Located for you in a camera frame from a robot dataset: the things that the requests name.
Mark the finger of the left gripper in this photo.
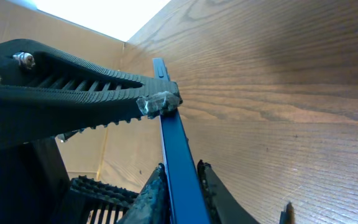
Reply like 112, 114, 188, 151
0, 38, 183, 156

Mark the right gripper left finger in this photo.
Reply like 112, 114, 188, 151
117, 163, 170, 224

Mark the brown cardboard side panel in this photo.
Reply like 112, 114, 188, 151
0, 0, 164, 194

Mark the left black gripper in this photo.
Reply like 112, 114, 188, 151
0, 138, 139, 224

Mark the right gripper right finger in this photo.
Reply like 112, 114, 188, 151
197, 160, 258, 224

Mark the blue Samsung Galaxy smartphone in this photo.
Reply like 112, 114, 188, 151
152, 57, 213, 224

